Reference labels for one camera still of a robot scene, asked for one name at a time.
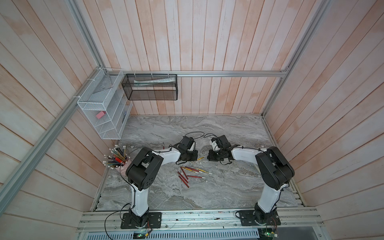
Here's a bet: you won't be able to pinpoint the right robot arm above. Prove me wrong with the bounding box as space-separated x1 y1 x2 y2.
207 135 295 225

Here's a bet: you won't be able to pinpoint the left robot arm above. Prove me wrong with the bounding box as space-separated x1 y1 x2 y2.
124 136 198 227

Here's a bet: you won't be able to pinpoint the red carving knife left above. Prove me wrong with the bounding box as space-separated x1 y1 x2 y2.
177 171 188 183

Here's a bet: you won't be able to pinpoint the pink pencil cup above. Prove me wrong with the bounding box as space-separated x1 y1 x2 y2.
119 162 130 176

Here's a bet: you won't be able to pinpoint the bundle of pencils in cup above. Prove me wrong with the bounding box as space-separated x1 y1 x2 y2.
103 145 129 169

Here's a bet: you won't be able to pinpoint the papers in black basket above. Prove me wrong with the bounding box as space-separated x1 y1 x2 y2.
133 77 177 87

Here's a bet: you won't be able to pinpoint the pink eraser block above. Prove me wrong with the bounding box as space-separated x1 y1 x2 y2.
96 111 106 119

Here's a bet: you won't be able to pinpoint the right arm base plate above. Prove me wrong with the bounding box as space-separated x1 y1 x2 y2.
236 210 281 227

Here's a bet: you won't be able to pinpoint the black wire mesh basket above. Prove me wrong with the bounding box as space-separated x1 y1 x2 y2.
122 73 179 101

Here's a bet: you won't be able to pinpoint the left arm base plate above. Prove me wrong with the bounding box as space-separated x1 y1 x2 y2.
121 212 162 229

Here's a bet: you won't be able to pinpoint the white wire mesh shelf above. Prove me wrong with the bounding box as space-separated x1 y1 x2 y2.
78 68 133 140

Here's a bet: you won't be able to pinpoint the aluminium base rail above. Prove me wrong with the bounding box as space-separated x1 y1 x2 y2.
77 207 325 233

